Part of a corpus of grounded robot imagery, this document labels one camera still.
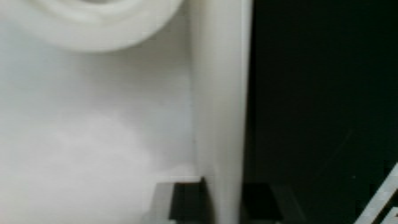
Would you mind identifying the white square table top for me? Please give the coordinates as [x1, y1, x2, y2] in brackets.
[0, 0, 254, 224]

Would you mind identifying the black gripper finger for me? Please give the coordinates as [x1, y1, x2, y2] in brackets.
[240, 183, 306, 224]

